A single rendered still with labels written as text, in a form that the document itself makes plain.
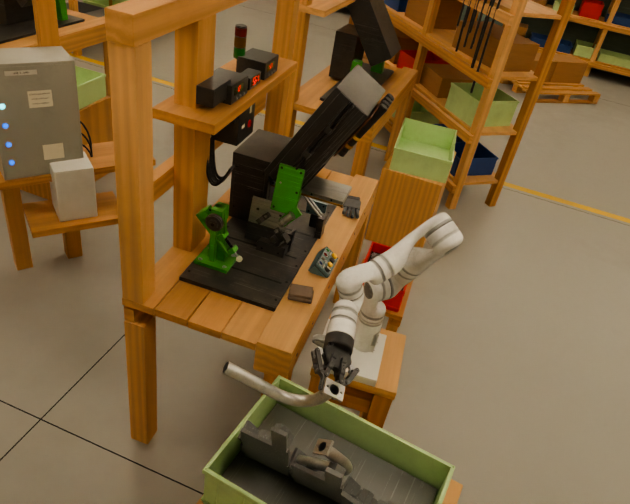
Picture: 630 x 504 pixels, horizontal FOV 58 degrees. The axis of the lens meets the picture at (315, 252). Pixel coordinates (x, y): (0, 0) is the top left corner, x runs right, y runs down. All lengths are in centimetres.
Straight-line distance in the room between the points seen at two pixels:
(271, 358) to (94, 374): 133
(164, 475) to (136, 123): 163
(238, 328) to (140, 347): 46
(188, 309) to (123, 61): 94
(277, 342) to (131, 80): 102
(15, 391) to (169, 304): 120
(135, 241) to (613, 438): 277
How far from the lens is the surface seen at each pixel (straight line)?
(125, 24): 176
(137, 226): 204
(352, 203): 294
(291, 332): 215
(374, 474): 189
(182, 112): 215
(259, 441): 166
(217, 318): 220
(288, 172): 244
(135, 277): 219
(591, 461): 349
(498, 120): 506
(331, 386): 139
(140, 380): 258
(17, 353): 341
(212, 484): 173
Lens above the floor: 238
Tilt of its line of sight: 35 degrees down
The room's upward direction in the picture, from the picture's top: 11 degrees clockwise
